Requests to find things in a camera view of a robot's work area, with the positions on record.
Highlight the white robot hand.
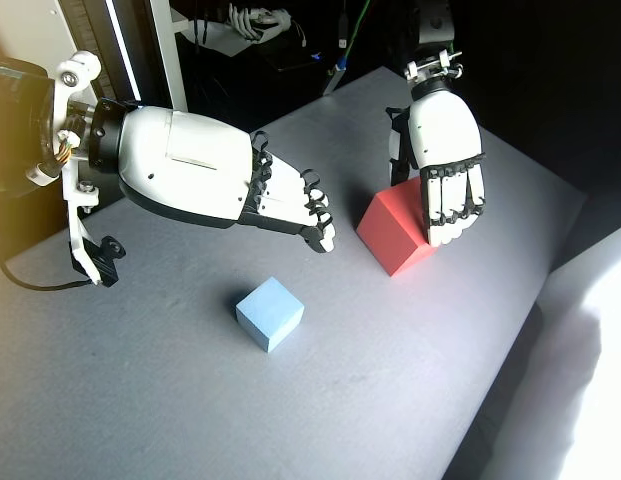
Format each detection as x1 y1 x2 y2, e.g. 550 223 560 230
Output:
117 104 337 254
385 91 487 247

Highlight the red cube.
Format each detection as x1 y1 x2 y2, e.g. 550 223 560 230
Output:
356 175 439 278

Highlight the light blue cube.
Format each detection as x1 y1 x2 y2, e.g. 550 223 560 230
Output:
234 276 306 354

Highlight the spare white robot hand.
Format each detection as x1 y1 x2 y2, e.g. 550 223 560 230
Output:
227 2 294 45

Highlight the grey table cloth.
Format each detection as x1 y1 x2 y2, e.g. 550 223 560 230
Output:
0 67 589 480

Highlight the white metal frame post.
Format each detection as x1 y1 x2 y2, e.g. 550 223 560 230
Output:
148 0 189 109

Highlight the green cable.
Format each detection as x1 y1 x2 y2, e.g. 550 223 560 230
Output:
343 0 372 60

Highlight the black camera cable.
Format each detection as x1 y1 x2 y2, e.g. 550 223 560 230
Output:
0 262 99 291

